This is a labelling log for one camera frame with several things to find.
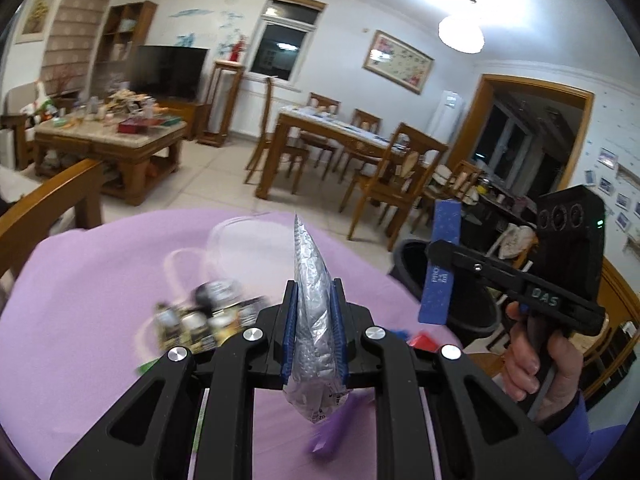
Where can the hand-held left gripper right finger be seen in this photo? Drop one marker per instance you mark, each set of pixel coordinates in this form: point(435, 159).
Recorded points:
point(341, 330)

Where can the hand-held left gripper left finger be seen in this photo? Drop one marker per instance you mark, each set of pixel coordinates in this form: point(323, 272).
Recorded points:
point(288, 330)

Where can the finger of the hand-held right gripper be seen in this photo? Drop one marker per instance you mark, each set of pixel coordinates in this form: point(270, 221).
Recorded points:
point(442, 290)

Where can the silver foil snack packet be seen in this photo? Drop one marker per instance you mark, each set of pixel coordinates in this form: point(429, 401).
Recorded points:
point(312, 320)

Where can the black trash bin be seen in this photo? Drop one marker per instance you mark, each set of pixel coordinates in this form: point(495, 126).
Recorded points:
point(465, 305)

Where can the small red carton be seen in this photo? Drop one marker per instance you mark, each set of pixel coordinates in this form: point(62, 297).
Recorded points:
point(425, 343)

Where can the blue wet wipe packet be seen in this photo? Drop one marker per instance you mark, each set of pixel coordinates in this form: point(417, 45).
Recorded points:
point(397, 334)

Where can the dark printed snack packet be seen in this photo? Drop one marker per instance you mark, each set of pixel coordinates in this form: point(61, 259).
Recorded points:
point(210, 320)

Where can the green wrapper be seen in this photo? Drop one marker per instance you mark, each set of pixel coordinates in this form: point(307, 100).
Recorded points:
point(145, 367)

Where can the person's right forearm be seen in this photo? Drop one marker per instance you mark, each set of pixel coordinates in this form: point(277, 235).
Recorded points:
point(590, 440)

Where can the person's right hand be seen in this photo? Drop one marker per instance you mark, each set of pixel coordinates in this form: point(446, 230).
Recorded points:
point(517, 360)

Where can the wooden dining chair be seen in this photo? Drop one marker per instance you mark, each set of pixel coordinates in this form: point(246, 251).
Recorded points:
point(395, 185)
point(462, 180)
point(270, 110)
point(367, 119)
point(322, 102)

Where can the white standing air conditioner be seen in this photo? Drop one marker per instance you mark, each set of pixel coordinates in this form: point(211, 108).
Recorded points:
point(445, 120)

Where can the wooden dining table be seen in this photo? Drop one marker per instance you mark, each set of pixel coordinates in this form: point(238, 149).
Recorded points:
point(345, 135)

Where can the purple printed blanket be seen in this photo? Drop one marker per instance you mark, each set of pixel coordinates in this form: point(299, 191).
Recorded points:
point(100, 310)

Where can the framed floral picture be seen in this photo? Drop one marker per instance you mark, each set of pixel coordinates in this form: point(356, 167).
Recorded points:
point(398, 62)

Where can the wooden television cabinet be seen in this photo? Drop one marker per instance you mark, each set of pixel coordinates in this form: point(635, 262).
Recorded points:
point(195, 117)

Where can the tall wooden plant stand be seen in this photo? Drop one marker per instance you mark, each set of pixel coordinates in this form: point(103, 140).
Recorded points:
point(225, 102)

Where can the green box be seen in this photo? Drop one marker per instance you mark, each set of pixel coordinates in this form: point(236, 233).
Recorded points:
point(170, 121)

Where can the small ceiling lamp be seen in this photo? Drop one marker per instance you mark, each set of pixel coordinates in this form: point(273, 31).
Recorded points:
point(461, 32)

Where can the red box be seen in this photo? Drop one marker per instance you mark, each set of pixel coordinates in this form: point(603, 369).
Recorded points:
point(132, 126)

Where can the wooden coffee table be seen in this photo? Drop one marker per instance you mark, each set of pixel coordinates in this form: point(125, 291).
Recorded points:
point(107, 147)

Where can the wooden sofa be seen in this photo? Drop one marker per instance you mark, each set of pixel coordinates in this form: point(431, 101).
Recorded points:
point(50, 205)

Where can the black television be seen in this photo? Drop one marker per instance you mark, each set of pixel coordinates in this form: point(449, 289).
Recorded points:
point(167, 72)

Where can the red ornament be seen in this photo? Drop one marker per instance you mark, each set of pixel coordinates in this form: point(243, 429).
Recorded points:
point(236, 47)

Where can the small window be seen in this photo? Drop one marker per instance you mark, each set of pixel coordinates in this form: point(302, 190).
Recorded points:
point(287, 42)

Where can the wooden bookshelf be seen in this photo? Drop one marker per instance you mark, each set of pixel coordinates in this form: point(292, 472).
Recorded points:
point(122, 45)

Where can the white toy goose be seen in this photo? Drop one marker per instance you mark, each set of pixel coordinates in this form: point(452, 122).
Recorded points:
point(41, 101)

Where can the wooden armchair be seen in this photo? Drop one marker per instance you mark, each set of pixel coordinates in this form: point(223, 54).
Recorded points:
point(12, 125)

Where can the beige roller blind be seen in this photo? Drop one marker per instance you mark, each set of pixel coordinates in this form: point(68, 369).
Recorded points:
point(75, 35)

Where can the framed yellow flower painting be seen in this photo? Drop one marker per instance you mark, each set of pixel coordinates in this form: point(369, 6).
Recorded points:
point(37, 15)

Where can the row of wall photos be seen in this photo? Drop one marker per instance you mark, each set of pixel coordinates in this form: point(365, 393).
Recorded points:
point(617, 185)

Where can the wooden door frame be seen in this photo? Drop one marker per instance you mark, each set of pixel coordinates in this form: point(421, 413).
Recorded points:
point(480, 110)

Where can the blue wall decals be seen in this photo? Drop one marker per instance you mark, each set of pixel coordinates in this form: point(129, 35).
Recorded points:
point(200, 25)

